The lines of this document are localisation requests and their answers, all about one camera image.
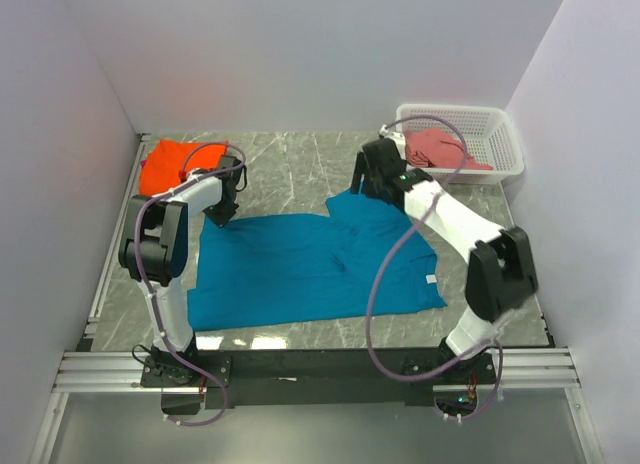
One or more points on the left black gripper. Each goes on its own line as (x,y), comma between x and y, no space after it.
(221,220)

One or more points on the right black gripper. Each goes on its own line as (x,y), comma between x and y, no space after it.
(362,167)

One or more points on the blue t shirt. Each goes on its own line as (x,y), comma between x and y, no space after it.
(288,268)

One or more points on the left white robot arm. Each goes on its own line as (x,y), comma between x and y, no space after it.
(154,247)

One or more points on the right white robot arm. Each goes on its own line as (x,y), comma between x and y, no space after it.
(500,274)

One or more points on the pink t shirt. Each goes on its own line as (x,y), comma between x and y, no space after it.
(434,148)

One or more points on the folded orange t shirt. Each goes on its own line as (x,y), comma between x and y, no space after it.
(172,160)

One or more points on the white plastic basket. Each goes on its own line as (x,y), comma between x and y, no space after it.
(490,135)

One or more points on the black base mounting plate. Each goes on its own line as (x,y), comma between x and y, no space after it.
(296,377)

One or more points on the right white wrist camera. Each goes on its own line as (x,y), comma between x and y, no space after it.
(397,137)

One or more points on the aluminium frame rail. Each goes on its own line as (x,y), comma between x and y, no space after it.
(118,372)

